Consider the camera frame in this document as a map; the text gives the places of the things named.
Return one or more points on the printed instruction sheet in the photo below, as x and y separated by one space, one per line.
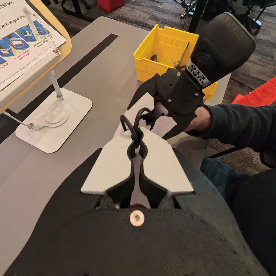
21 47

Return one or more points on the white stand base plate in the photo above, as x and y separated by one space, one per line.
69 116

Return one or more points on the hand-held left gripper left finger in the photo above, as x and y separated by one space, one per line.
105 172

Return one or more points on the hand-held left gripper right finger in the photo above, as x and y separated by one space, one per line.
168 172

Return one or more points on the grey usb hub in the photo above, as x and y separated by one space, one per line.
154 57

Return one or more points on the red plastic tub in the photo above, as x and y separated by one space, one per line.
110 4

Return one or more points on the yellow plastic bin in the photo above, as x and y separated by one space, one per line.
146 69

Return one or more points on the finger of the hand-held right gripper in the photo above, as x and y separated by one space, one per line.
164 126
144 101

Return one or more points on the orange cone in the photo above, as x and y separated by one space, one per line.
258 95

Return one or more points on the person's right hand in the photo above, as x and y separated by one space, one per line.
202 118

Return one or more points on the person's right forearm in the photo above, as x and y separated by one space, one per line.
241 125

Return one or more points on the person's legs in jeans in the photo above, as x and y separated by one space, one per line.
215 172

